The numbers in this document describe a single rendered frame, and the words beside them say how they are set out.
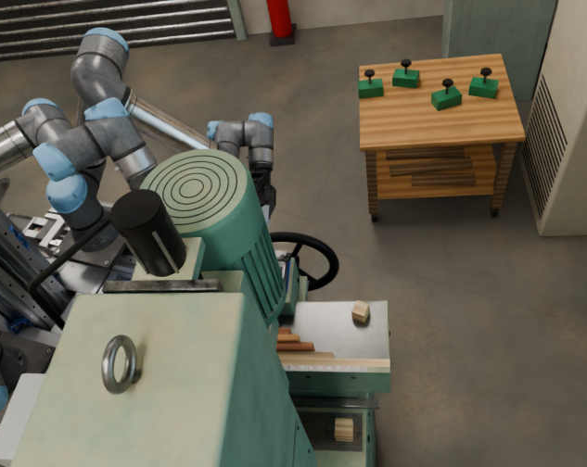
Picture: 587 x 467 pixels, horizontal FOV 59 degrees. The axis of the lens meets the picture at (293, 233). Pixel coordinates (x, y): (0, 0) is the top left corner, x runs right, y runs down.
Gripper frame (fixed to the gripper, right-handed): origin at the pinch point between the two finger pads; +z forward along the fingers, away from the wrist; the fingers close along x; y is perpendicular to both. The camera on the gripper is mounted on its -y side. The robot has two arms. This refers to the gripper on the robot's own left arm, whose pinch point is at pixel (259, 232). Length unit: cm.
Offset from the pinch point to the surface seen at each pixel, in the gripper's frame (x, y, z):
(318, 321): -18.9, -16.0, 24.7
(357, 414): -28, -17, 46
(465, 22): -80, 113, -119
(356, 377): -28, -26, 37
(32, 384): 7, -86, 29
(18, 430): 6, -89, 34
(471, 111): -73, 76, -59
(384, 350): -35, -20, 31
